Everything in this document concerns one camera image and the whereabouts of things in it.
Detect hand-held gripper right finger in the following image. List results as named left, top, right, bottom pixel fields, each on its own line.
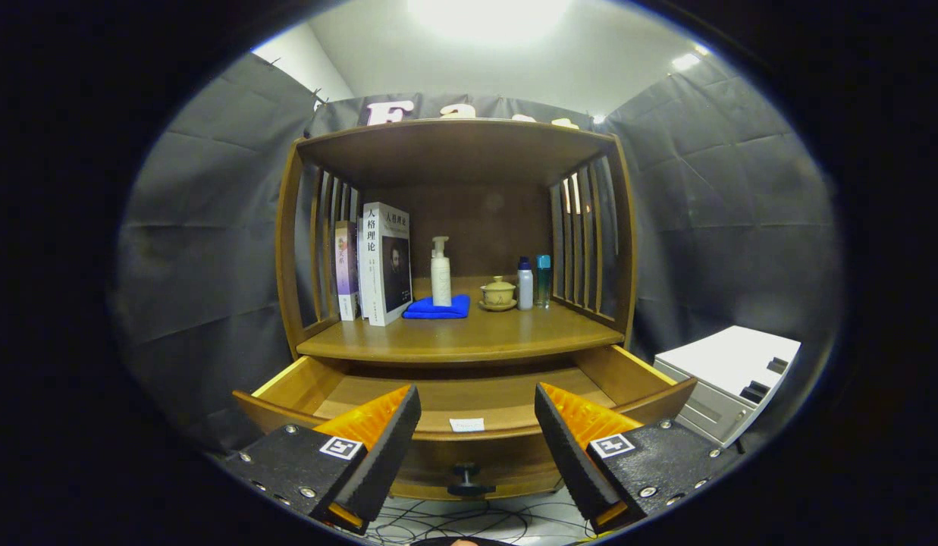
left=535, top=382, right=742, bottom=535

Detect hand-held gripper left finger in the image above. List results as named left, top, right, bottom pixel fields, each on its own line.
left=218, top=384, right=422, bottom=535

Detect wooden drawer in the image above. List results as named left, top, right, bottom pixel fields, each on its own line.
left=232, top=345, right=698, bottom=501

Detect black drawer knob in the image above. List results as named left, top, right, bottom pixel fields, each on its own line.
left=447, top=463, right=497, bottom=498

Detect wooden countertop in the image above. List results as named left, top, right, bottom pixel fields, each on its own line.
left=296, top=275, right=625, bottom=365

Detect wooden cabinet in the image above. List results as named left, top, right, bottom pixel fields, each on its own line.
left=275, top=118, right=638, bottom=372

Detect folded blue cloth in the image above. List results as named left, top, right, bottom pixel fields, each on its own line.
left=402, top=294, right=471, bottom=320

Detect yellow lidded teacup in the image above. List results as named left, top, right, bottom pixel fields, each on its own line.
left=479, top=276, right=518, bottom=312

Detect white pump bottle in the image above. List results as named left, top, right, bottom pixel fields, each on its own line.
left=430, top=236, right=453, bottom=307

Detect thick white portrait book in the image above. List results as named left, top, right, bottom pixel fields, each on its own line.
left=360, top=202, right=413, bottom=327

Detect thin purple book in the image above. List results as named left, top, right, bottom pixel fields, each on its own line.
left=334, top=220, right=361, bottom=322

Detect white plastic box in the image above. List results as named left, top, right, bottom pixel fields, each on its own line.
left=654, top=325, right=802, bottom=448

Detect black floor cables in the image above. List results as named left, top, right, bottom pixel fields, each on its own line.
left=374, top=497, right=598, bottom=545

